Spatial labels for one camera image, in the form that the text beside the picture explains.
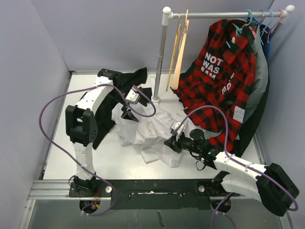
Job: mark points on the metal clothes rack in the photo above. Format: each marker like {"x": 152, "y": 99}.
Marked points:
{"x": 169, "y": 15}

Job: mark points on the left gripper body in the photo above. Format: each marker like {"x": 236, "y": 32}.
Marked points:
{"x": 124, "y": 109}

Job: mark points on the white shirt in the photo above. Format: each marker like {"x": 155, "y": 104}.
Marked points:
{"x": 148, "y": 135}

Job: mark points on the beige plastic hanger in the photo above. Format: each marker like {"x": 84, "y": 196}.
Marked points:
{"x": 178, "y": 67}

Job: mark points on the red black plaid shirt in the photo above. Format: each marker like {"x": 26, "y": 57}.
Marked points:
{"x": 215, "y": 90}

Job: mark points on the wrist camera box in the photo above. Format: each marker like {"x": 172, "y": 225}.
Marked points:
{"x": 176, "y": 128}
{"x": 132, "y": 97}

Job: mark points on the grey garment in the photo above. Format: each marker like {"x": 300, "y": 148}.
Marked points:
{"x": 261, "y": 72}

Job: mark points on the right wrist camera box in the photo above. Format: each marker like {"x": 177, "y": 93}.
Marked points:
{"x": 176, "y": 128}

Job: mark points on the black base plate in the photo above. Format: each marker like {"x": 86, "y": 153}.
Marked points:
{"x": 151, "y": 194}

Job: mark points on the blue garment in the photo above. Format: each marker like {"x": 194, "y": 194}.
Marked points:
{"x": 265, "y": 35}

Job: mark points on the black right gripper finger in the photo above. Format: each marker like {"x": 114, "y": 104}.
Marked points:
{"x": 175, "y": 147}
{"x": 170, "y": 142}

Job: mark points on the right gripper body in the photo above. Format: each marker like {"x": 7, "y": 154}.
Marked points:
{"x": 186, "y": 143}

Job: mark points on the black hanging garment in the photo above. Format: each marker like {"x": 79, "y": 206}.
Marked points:
{"x": 250, "y": 127}

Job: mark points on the yellow plastic hanger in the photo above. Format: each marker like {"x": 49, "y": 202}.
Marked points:
{"x": 173, "y": 53}

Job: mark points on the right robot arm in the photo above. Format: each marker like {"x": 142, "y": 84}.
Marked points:
{"x": 269, "y": 185}

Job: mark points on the pink hanger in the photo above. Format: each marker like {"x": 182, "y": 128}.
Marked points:
{"x": 274, "y": 26}

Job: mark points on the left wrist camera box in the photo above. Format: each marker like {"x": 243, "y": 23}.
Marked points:
{"x": 132, "y": 97}

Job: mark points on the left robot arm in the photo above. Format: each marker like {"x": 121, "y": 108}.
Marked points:
{"x": 90, "y": 120}

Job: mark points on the teal hanger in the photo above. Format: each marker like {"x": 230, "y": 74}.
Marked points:
{"x": 234, "y": 31}

